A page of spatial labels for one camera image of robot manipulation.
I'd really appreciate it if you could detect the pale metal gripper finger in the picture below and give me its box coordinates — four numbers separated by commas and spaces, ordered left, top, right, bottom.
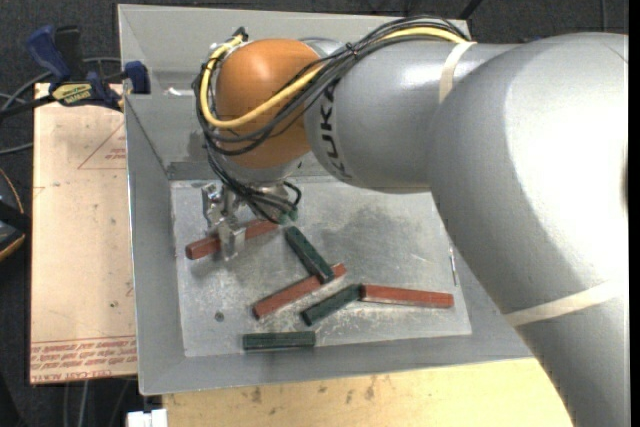
217, 203, 247, 263
201, 182, 224, 237

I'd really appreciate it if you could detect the red-brown block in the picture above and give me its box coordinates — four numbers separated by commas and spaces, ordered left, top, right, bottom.
251, 262, 348, 321
358, 283, 456, 310
184, 219, 280, 261

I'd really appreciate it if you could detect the dark green flat block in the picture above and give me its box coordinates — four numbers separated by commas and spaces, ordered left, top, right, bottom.
242, 330, 318, 352
284, 225, 336, 285
299, 283, 363, 328

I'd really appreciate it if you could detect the brown cardboard board, red print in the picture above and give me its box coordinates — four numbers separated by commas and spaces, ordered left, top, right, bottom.
28, 81, 139, 386

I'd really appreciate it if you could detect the grey metal bin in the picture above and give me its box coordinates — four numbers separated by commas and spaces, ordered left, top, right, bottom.
116, 3, 535, 397

